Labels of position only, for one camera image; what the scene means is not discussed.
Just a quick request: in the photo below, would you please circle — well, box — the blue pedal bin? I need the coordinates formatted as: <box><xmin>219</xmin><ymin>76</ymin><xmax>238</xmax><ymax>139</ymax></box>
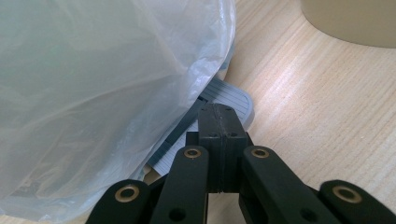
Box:
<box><xmin>218</xmin><ymin>41</ymin><xmax>236</xmax><ymax>81</ymax></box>

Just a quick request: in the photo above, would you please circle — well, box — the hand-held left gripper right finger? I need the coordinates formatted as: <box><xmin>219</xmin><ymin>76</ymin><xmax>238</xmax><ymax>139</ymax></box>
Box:
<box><xmin>221</xmin><ymin>103</ymin><xmax>250</xmax><ymax>193</ymax></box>

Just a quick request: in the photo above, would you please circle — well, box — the translucent white plastic bag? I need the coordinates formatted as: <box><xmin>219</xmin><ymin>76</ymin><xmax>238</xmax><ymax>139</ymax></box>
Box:
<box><xmin>0</xmin><ymin>0</ymin><xmax>237</xmax><ymax>223</ymax></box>

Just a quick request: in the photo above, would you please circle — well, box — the grey ribbed bin pedal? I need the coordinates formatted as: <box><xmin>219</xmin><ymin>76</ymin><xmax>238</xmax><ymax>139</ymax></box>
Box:
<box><xmin>145</xmin><ymin>77</ymin><xmax>255</xmax><ymax>178</ymax></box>

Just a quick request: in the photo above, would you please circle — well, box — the beige round container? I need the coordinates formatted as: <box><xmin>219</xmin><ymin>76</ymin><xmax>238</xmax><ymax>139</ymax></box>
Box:
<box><xmin>299</xmin><ymin>0</ymin><xmax>396</xmax><ymax>49</ymax></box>

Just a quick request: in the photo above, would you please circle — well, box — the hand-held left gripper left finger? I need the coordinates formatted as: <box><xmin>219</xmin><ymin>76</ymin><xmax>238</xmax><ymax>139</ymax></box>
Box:
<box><xmin>197</xmin><ymin>103</ymin><xmax>225</xmax><ymax>193</ymax></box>

